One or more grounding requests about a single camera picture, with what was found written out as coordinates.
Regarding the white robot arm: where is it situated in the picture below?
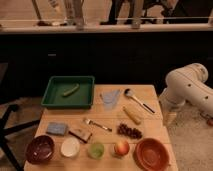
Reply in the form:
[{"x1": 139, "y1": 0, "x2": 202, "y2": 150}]
[{"x1": 159, "y1": 63, "x2": 213, "y2": 117}]

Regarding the orange bowl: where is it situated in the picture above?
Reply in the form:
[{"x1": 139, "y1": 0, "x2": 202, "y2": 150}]
[{"x1": 133, "y1": 138, "x2": 169, "y2": 171}]

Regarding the purple bowl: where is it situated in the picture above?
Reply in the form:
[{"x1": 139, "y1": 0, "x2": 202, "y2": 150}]
[{"x1": 25, "y1": 135, "x2": 54, "y2": 165}]

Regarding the green pickle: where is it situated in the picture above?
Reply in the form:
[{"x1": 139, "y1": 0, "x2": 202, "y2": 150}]
[{"x1": 62, "y1": 84, "x2": 80, "y2": 97}]

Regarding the silver fork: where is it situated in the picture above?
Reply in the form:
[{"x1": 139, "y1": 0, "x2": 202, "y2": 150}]
[{"x1": 83, "y1": 118, "x2": 112, "y2": 132}]

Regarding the green plastic tray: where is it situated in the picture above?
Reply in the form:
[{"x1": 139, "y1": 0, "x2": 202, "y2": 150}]
[{"x1": 41, "y1": 76, "x2": 95, "y2": 109}]

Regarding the dark purple grapes bunch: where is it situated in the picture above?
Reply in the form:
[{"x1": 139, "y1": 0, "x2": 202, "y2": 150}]
[{"x1": 117, "y1": 123, "x2": 142, "y2": 139}]

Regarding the wooden cutting board table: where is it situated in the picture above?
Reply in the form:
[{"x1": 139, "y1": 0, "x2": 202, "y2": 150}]
[{"x1": 24, "y1": 85, "x2": 178, "y2": 171}]

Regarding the brown wooden brush block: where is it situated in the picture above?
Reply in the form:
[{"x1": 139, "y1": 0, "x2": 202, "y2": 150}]
[{"x1": 69, "y1": 129, "x2": 92, "y2": 143}]

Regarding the blue sponge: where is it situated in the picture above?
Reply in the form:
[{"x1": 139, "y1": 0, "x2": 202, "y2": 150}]
[{"x1": 46, "y1": 122, "x2": 67, "y2": 136}]

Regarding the green cup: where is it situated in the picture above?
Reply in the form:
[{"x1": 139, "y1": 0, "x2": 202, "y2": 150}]
[{"x1": 88, "y1": 142, "x2": 105, "y2": 159}]

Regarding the black office chair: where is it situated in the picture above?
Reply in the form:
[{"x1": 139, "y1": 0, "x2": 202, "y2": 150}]
[{"x1": 0, "y1": 104, "x2": 39, "y2": 171}]

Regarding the metal spoon black handle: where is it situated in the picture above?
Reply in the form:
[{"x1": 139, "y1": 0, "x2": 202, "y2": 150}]
[{"x1": 124, "y1": 89, "x2": 155, "y2": 114}]

